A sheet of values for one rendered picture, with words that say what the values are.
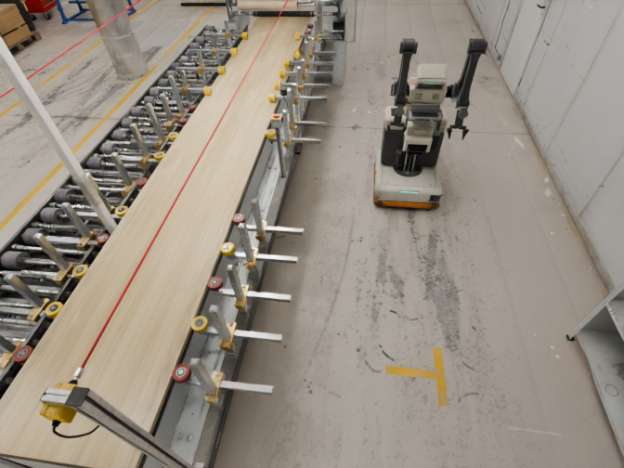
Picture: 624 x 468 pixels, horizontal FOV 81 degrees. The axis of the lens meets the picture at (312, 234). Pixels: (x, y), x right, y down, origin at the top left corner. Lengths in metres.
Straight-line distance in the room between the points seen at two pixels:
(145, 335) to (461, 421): 1.96
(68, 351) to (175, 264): 0.65
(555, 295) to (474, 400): 1.17
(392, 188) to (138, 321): 2.43
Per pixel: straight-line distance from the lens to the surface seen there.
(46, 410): 1.11
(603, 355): 3.20
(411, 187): 3.57
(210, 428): 1.97
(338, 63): 5.78
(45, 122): 2.29
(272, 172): 3.16
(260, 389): 1.85
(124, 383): 1.97
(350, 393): 2.69
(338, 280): 3.10
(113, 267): 2.39
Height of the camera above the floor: 2.54
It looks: 47 degrees down
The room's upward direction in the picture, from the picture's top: 3 degrees counter-clockwise
